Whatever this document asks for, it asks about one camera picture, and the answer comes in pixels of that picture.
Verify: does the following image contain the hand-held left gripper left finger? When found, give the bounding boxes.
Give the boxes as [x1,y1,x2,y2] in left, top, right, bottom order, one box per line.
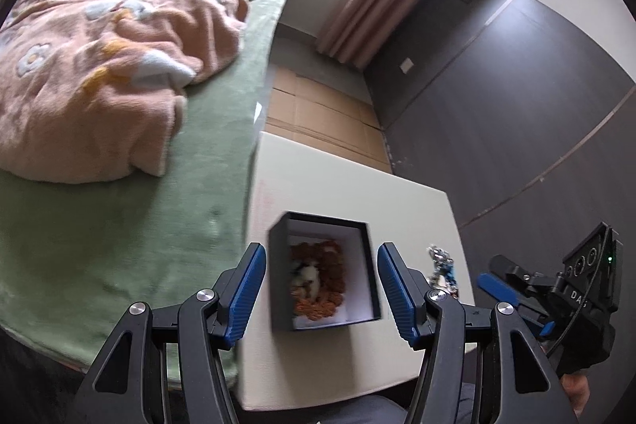
[74,242,268,424]

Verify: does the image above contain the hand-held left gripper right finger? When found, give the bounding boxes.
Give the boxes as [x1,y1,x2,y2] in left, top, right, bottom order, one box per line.
[376,242,580,424]

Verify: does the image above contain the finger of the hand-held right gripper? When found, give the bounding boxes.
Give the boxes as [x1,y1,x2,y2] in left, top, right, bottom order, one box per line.
[489,256,536,287]
[478,274,555,338]

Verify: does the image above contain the black jewelry box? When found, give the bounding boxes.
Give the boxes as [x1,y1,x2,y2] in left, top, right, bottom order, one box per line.
[268,211,384,333]

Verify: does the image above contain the blue and silver bracelet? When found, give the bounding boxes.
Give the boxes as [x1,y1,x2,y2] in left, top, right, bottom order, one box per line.
[427,245,460,298]

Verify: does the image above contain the white bead jewelry piece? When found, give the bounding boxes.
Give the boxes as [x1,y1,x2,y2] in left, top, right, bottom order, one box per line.
[291,261,319,300]

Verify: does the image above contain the person's right hand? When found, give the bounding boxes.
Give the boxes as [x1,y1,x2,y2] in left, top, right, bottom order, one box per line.
[560,372,594,417]

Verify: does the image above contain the green bed sheet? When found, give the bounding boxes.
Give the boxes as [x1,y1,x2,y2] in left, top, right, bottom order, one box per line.
[0,0,291,385]

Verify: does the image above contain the flattened cardboard sheets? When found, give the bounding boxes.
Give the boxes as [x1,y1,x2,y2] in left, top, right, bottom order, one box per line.
[266,64,393,169]

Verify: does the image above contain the pink floral blanket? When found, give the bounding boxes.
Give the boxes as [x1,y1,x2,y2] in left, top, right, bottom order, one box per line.
[0,0,249,184]

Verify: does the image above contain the orange bead bracelet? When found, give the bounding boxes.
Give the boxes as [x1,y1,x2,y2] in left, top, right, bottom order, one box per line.
[289,240,346,320]

